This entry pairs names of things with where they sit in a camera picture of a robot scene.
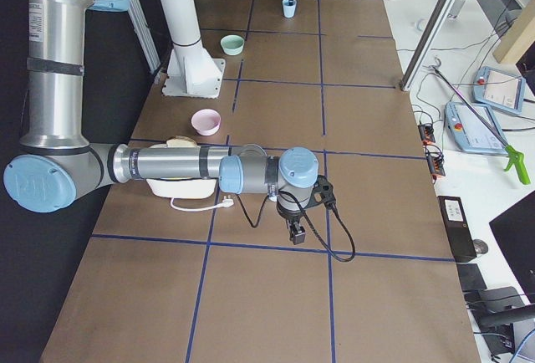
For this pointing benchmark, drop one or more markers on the near teach pendant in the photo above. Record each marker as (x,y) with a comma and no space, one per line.
(469,133)

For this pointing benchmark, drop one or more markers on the orange connector strip far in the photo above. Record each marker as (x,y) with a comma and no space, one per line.
(426,132)

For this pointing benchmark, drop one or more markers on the far teach pendant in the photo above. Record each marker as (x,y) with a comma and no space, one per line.
(500,90)

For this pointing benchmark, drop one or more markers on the pink bowl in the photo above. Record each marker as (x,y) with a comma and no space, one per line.
(206,122)

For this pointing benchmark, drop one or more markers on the teach pendant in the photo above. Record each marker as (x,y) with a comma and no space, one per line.
(500,90)
(469,133)

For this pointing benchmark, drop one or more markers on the light blue cup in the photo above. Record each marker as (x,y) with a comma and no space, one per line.
(289,8)

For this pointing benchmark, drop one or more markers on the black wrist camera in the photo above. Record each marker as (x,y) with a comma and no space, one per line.
(323,193)

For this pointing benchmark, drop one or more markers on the bread slice in toaster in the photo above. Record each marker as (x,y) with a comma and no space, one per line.
(181,142)

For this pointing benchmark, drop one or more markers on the orange connector strip near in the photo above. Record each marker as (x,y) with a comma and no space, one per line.
(435,161)

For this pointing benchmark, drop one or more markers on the green bowl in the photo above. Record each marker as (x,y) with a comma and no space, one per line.
(232,44)

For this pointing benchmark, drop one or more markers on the cream toaster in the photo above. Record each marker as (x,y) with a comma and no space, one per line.
(182,188)

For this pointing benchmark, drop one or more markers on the aluminium frame post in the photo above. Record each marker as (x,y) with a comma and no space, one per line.
(435,21)

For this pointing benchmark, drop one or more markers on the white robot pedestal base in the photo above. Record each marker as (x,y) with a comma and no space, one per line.
(191,71)

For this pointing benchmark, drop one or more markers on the black box with label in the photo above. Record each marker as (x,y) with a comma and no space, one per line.
(457,230)

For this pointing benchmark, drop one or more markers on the orange connector strip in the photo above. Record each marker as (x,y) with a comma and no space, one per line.
(426,132)
(435,161)

